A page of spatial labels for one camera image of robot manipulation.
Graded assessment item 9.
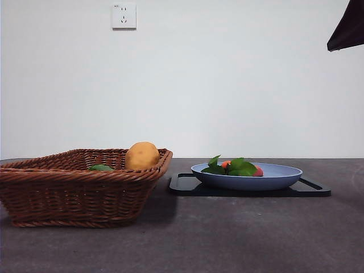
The blue round plate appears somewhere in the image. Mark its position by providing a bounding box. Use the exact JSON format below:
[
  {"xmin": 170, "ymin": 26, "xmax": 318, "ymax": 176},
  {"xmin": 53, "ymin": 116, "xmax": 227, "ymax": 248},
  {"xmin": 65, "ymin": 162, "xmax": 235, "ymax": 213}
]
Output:
[{"xmin": 191, "ymin": 162, "xmax": 303, "ymax": 191}]

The orange carrot with green leaves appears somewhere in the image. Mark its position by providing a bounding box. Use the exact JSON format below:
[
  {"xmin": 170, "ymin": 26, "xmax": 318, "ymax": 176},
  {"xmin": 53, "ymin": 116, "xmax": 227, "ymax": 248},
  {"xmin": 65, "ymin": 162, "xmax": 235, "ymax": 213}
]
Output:
[{"xmin": 201, "ymin": 155, "xmax": 264, "ymax": 177}]

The black flat tray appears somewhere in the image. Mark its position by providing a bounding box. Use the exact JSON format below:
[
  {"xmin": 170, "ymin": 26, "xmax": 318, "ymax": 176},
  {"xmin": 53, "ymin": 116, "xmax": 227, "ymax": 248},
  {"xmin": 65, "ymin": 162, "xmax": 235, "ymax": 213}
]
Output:
[{"xmin": 168, "ymin": 172, "xmax": 332, "ymax": 197}]

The yellow-brown potato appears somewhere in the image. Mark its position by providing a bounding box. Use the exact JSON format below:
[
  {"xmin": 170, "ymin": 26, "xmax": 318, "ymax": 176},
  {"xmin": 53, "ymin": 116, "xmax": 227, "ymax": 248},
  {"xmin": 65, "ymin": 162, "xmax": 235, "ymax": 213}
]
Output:
[{"xmin": 124, "ymin": 141, "xmax": 160, "ymax": 171}]

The brown wicker basket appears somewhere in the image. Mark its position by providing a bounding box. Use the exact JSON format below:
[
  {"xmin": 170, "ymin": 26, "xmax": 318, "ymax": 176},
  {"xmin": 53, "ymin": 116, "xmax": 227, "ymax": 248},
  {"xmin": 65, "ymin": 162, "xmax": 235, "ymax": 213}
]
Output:
[{"xmin": 0, "ymin": 148, "xmax": 173, "ymax": 229}]

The green vegetable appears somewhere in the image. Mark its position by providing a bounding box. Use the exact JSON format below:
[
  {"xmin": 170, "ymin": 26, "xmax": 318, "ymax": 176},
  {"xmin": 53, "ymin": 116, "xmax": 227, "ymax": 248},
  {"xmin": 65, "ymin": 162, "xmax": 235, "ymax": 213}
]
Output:
[{"xmin": 87, "ymin": 164, "xmax": 115, "ymax": 172}]

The white wall socket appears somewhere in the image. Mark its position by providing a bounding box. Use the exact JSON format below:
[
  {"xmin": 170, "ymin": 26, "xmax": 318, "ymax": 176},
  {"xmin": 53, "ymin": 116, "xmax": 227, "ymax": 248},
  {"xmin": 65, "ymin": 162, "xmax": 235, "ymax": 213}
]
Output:
[{"xmin": 111, "ymin": 3, "xmax": 137, "ymax": 31}]

